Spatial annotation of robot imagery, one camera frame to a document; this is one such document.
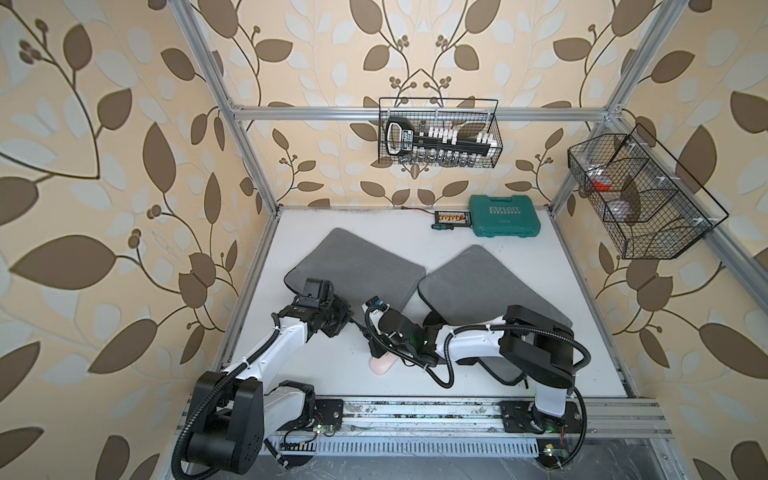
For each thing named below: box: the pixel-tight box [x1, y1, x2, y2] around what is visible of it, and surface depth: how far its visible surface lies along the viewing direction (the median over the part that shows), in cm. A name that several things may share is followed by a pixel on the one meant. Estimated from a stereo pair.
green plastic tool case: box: [468, 194, 541, 238], surface depth 114 cm
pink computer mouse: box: [369, 351, 399, 376], surface depth 83 cm
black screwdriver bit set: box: [430, 210, 472, 231], surface depth 118 cm
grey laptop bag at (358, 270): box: [285, 227, 426, 319], surface depth 102 cm
